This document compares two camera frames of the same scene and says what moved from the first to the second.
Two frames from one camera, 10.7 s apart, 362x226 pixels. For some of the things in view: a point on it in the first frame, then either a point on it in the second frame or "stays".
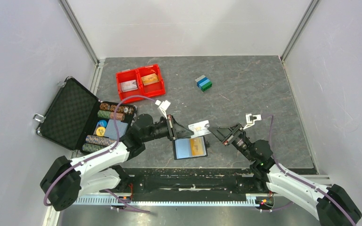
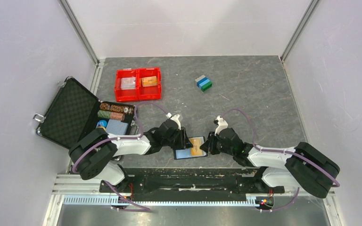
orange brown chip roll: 113,107 stays
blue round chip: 102,123 stays
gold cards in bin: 150,79 stays
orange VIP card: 197,146 stays
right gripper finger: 220,133 -> 205,146
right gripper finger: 235,127 -> 211,137
